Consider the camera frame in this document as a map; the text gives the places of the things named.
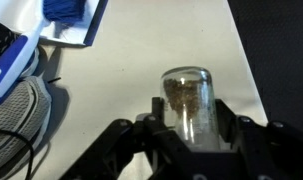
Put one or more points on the grey sneaker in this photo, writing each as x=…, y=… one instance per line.
x=25, y=107

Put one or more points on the blue hand brush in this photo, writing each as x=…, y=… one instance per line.
x=16, y=56

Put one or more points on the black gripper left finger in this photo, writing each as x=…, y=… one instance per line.
x=114, y=149

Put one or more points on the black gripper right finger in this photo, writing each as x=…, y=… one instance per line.
x=271, y=152

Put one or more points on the clear glass bottle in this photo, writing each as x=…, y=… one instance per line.
x=189, y=107

